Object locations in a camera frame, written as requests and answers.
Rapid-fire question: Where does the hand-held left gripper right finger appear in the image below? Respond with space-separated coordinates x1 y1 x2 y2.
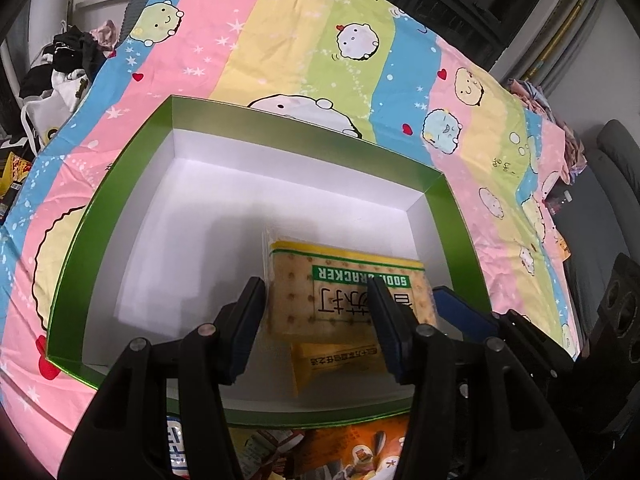
367 280 583 480

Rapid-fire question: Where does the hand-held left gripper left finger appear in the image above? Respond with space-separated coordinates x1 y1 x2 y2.
57 276 267 480

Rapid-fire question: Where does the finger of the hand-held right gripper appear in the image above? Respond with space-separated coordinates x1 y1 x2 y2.
432 286 575 379

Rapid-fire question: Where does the yellow cracker packet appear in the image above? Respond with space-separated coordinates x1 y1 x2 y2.
261 227 441 346

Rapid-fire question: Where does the orange snack packet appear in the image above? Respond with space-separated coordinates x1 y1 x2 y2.
300 425 416 480

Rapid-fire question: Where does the green cardboard box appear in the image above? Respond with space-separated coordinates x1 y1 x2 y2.
45 94 493 428

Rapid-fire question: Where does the small yellow snack packet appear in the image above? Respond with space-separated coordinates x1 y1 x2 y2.
290 340 401 397

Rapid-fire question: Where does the grey sofa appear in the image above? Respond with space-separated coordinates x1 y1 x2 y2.
550 119 640 321

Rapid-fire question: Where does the pictured snack packet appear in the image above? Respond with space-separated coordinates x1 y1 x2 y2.
232 426 307 480

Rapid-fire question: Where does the small dark bottle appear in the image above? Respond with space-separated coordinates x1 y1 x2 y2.
547 187 576 211

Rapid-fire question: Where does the blue white snack packet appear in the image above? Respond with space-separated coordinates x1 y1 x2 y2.
166 412 192 478

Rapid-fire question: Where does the pastel clothes pile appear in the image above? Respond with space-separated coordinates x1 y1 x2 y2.
505 77 588 188

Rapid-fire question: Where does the grey curtain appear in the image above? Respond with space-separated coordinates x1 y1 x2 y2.
490 0 608 91

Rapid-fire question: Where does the white printed tote bag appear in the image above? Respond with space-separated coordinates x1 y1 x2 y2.
20 67 93 148

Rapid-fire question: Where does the pastel striped printed blanket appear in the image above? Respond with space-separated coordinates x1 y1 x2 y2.
0 0 588 480

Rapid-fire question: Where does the black and pink clothes pile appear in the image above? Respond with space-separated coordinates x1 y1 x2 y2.
20 20 121 106

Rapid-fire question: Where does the grey cushion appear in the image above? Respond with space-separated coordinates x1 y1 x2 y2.
117 0 148 43

